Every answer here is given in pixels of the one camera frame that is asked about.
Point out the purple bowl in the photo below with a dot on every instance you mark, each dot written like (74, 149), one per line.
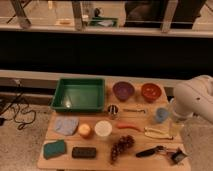
(123, 90)

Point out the yellow handled tongs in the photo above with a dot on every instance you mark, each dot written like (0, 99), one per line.
(156, 134)

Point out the black small dustpan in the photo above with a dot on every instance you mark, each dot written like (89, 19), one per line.
(178, 156)

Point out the bunch of dark grapes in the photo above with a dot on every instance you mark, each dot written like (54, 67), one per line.
(119, 147)

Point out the black brush block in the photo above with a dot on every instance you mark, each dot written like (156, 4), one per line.
(84, 152)

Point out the green box on shelf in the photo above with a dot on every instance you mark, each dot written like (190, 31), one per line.
(103, 22)

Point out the black handled brush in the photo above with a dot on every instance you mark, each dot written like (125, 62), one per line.
(152, 151)

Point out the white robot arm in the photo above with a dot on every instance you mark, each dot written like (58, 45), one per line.
(194, 96)

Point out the orange fruit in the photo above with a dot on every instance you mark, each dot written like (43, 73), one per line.
(84, 130)

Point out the small metal cup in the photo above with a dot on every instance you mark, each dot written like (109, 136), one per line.
(112, 111)

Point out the red bowl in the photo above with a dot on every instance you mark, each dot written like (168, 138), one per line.
(150, 92)

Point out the blue cup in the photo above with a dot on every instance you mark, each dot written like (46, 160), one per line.
(161, 115)

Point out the green sponge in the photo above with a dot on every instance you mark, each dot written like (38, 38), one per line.
(54, 149)

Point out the light blue cloth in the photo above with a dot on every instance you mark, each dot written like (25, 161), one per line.
(66, 126)

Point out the green plastic tray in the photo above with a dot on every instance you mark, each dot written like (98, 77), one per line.
(79, 95)

